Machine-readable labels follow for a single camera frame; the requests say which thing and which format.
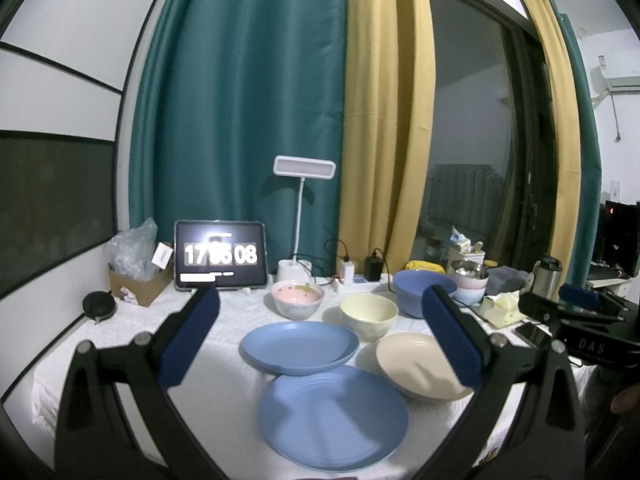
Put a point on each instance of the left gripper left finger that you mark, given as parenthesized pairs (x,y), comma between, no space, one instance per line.
(181,336)

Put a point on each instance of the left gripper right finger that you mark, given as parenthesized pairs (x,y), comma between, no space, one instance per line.
(457,333)

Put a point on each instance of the beige plate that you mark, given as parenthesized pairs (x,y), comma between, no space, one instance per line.
(417,366)

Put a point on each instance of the large blue bowl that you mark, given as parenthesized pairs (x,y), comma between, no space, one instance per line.
(410,285)

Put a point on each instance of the pale yellow bowl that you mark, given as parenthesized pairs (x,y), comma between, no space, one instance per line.
(369,316)

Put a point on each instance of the blue plate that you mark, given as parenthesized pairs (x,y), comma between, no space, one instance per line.
(299,348)
(341,420)

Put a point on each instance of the pink strawberry bowl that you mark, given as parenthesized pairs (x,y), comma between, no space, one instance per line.
(296,300)

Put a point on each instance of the person right hand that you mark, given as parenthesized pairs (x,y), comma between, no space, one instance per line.
(626,401)

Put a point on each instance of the pale yellow tissue pack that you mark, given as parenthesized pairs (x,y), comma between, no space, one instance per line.
(502,310)

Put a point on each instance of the black smartphone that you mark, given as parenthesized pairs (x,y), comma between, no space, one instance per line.
(533,335)

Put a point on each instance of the cardboard box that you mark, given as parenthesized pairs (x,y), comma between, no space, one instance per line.
(140,293)

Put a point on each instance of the grey cloth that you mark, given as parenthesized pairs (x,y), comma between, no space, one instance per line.
(505,279)

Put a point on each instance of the small white box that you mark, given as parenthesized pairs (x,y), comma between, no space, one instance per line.
(162,255)

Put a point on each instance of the black monitor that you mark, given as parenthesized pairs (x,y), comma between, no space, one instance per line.
(617,240)

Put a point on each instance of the round black pouch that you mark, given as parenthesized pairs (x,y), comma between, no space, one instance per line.
(99,306)

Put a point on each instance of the yellow wipes packet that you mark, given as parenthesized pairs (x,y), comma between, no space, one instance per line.
(425,266)

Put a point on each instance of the tablet showing clock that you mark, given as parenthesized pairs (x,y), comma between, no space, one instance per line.
(224,254)

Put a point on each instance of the yellow curtain right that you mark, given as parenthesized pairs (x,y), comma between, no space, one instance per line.
(567,133)

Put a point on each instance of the yellow curtain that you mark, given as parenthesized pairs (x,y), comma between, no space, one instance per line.
(567,133)
(390,84)

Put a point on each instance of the white power strip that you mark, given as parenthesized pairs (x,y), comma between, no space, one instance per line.
(361,286)

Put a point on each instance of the black power adapter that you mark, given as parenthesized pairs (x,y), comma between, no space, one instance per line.
(373,268)

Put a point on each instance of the white charger plug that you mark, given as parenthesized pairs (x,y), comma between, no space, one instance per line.
(347,270)

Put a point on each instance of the teal curtain right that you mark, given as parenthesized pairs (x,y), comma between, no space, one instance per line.
(590,159)

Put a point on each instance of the teal curtain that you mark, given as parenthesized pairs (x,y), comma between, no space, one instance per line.
(227,86)
(590,159)

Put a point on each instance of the white desk lamp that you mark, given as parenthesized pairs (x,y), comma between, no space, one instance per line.
(302,169)

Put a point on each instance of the air conditioner unit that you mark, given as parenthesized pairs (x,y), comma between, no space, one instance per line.
(613,80)

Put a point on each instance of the yellow curtain left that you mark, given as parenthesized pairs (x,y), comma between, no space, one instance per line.
(390,84)

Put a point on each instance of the teal curtain left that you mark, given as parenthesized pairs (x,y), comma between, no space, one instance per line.
(227,86)

